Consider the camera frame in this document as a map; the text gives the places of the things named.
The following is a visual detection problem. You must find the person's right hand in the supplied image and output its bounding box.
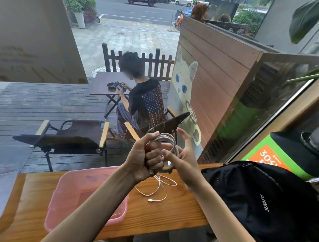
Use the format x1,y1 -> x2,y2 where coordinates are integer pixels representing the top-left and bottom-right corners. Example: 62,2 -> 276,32
161,127 -> 207,192

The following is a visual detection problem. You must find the person's left hand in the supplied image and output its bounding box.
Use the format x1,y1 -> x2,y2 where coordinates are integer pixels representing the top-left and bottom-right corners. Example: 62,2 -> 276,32
122,131 -> 165,185

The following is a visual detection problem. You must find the pink plastic box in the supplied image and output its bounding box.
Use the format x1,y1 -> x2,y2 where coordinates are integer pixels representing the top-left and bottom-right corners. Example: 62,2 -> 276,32
44,166 -> 129,233

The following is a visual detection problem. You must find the person's right forearm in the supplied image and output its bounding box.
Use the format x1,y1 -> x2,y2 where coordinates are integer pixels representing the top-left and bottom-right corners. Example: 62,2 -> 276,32
192,178 -> 257,242

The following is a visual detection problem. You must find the person's left forearm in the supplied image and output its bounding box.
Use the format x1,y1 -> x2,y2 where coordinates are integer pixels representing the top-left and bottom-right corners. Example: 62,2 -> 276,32
41,163 -> 138,242

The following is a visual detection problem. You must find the brown folding armchair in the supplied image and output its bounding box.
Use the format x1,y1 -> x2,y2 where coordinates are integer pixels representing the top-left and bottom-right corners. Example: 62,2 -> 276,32
12,119 -> 110,172
124,106 -> 191,145

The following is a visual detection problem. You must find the black backpack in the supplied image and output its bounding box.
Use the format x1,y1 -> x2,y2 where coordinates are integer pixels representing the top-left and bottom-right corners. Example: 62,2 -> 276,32
200,161 -> 319,242

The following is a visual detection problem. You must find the green orange black kiosk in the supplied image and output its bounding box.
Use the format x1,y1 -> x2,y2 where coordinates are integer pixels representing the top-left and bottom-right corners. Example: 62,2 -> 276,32
241,131 -> 319,181

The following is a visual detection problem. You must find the dark folding outdoor table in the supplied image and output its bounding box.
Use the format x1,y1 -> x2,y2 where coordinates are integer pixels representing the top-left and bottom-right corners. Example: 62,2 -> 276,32
89,71 -> 136,118

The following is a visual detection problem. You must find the dark wooden picket fence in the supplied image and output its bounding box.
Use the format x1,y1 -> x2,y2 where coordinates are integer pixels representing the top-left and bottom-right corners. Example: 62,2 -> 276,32
102,43 -> 175,81

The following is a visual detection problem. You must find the wooden partition with cat painting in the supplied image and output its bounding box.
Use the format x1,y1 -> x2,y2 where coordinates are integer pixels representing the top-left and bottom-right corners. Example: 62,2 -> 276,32
166,16 -> 319,165

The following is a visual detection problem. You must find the dark grey plant pot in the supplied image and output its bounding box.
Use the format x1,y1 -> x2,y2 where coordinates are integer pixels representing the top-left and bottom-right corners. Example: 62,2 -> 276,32
300,127 -> 319,153

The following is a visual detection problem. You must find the orange scooter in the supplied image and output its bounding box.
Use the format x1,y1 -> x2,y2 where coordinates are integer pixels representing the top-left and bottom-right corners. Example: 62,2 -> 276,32
174,12 -> 185,31

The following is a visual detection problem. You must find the blue car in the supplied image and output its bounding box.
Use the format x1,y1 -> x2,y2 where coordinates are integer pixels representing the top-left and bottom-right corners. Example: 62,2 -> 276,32
174,6 -> 194,22

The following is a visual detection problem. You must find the green bush white planter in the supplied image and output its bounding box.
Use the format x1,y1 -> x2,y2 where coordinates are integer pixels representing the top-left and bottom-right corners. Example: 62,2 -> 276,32
63,0 -> 97,29

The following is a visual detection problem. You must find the beige window poster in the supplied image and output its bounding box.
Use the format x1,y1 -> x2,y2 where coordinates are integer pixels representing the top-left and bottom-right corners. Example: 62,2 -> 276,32
0,0 -> 89,84

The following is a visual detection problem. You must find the row of parked cars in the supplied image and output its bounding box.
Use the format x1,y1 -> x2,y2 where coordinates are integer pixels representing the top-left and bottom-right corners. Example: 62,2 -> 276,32
127,0 -> 194,7

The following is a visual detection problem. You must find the dark standing board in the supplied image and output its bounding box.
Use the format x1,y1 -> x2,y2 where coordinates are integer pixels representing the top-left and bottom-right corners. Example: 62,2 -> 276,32
207,0 -> 240,22

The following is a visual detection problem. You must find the green leafy plant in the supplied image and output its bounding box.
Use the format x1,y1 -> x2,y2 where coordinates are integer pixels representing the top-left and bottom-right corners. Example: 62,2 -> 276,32
286,0 -> 319,84

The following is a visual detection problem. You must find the tan window frame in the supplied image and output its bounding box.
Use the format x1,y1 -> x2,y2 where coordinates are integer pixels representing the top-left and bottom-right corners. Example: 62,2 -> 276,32
229,77 -> 319,163

